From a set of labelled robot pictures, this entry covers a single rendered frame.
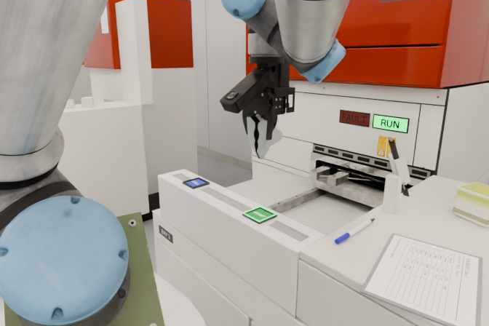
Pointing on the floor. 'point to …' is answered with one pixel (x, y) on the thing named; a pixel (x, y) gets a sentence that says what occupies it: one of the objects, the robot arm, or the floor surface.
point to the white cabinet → (212, 284)
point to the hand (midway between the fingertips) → (257, 153)
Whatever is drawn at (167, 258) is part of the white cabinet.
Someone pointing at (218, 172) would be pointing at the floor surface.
